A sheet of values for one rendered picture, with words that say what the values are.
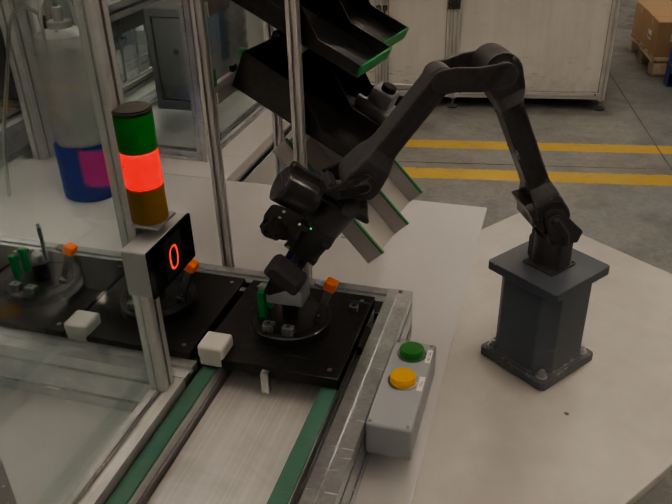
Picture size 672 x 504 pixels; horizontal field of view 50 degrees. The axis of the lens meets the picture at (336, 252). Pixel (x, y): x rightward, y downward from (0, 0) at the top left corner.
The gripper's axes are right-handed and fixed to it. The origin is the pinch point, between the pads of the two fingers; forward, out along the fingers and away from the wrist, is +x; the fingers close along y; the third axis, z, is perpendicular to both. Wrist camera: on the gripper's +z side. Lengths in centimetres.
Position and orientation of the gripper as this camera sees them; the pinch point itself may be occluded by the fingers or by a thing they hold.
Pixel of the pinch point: (284, 270)
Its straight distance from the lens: 121.1
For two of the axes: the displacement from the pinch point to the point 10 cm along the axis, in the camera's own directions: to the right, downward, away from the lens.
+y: -2.8, 4.9, -8.3
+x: -5.7, 6.1, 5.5
